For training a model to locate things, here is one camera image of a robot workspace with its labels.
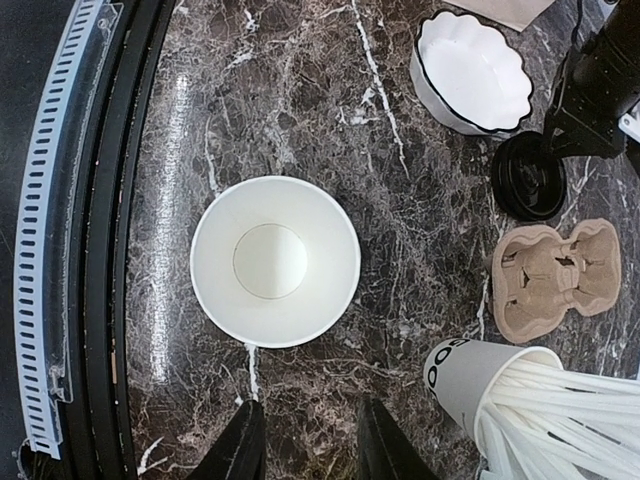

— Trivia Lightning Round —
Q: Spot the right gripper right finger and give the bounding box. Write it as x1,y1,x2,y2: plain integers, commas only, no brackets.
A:
357,399,437,479

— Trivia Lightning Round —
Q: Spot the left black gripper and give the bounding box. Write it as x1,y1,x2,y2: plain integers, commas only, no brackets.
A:
542,0,639,159

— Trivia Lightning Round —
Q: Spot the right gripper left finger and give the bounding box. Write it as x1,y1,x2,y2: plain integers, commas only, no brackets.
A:
187,400,266,480

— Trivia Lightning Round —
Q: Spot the black coffee cup lid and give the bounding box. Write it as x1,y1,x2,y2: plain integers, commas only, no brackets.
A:
491,131,567,222

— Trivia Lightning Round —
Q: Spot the black paper coffee cup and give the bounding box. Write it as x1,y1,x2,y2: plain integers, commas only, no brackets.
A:
190,176,361,349

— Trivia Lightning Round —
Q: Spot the checkered paper takeout bag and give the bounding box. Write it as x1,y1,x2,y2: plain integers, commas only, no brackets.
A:
445,0,554,32

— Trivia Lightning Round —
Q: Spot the white paper straw cup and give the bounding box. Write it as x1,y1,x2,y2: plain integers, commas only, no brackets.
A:
423,338,563,453

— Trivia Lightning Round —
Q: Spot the white scalloped bowl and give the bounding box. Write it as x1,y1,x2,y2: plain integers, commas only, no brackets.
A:
409,10,533,136

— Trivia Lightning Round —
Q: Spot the brown cardboard cup carrier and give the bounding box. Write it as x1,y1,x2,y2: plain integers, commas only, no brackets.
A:
485,218,622,344

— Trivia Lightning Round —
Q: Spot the white slotted cable duct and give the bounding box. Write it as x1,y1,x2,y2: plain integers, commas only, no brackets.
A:
13,1,124,460

